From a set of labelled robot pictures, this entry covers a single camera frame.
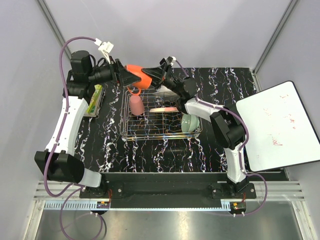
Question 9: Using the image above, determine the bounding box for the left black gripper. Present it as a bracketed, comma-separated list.
[88, 56, 141, 88]

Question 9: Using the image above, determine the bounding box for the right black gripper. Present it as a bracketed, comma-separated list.
[139, 63, 183, 98]

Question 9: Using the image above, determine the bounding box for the orange mug white inside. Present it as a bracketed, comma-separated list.
[125, 64, 152, 96]

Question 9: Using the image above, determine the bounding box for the white grey-rimmed plate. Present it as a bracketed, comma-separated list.
[152, 85, 179, 98]

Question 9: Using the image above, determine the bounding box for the pink cup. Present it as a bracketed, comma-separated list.
[129, 95, 145, 116]

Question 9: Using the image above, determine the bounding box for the pink cream floral plate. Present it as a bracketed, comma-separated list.
[149, 107, 179, 113]

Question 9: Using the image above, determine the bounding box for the chrome wire dish rack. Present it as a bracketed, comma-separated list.
[120, 88, 203, 141]

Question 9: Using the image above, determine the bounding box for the pale green bowl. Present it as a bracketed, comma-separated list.
[181, 114, 200, 133]

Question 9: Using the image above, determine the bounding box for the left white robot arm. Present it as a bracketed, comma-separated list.
[34, 50, 142, 198]

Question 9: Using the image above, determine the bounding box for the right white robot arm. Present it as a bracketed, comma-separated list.
[141, 56, 249, 199]

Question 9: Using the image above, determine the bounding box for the green paperback book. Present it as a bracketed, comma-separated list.
[84, 84, 104, 117]

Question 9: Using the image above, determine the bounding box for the black marble pattern mat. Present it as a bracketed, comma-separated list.
[73, 67, 257, 173]

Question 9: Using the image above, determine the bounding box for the whiteboard with red scribbles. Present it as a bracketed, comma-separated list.
[236, 81, 320, 172]

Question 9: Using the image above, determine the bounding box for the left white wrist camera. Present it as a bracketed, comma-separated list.
[94, 38, 114, 64]

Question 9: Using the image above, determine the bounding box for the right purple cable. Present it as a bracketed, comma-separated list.
[174, 58, 268, 217]

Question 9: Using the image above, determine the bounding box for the aluminium cable duct rail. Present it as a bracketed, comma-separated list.
[44, 199, 246, 212]

